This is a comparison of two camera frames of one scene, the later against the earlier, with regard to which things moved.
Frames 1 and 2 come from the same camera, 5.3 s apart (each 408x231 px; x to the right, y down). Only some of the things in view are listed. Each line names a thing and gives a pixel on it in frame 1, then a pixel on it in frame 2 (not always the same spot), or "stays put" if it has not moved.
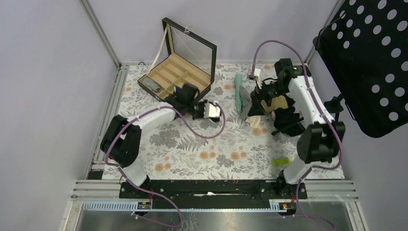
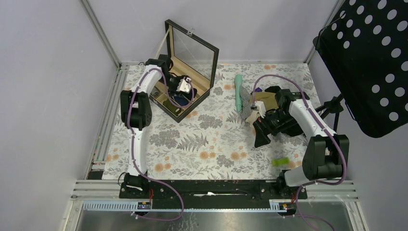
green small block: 281,161 stays put
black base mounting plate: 212,193 stays put
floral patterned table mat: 234,148 stays put
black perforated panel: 364,44 stays put
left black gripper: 201,116 → 172,91
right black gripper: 260,94 → 263,121
